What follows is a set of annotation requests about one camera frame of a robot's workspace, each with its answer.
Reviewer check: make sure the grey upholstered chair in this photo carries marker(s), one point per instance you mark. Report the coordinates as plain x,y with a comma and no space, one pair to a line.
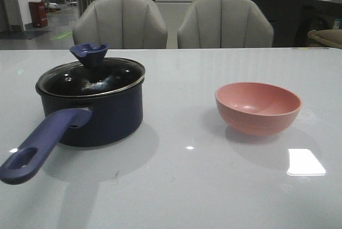
122,24
214,24

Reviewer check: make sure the red bin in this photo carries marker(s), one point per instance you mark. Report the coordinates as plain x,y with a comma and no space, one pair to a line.
38,14

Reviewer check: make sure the right grey upholstered chair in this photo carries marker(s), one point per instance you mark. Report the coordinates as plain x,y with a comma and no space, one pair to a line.
214,24

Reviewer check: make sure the left grey upholstered chair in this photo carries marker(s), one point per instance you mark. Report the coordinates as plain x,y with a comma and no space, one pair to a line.
122,24

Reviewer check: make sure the dark blue saucepan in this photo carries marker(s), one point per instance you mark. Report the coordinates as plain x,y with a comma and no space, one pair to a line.
81,122

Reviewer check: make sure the glass lid blue knob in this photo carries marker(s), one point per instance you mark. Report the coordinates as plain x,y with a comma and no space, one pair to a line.
92,75

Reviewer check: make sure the beige cushion seat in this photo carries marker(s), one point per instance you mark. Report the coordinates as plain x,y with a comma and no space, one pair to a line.
330,38

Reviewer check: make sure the dark side table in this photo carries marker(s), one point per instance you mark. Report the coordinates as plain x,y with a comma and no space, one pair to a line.
317,15

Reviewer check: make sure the pink bowl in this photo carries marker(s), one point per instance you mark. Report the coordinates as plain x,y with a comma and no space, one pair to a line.
257,109

